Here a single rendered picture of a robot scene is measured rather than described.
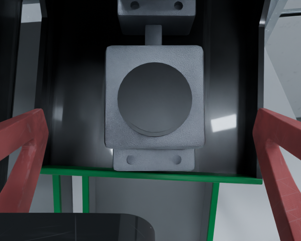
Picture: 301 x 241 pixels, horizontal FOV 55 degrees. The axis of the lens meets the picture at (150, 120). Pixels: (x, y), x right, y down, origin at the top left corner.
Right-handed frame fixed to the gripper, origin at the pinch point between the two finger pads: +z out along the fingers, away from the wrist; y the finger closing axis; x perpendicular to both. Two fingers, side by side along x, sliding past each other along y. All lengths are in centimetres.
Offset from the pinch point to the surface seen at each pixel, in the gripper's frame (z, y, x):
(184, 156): 1.5, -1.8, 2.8
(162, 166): 1.1, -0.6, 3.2
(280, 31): 77, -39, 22
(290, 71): 87, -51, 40
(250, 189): 24.8, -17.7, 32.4
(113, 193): 11.9, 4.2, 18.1
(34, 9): 10.9, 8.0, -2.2
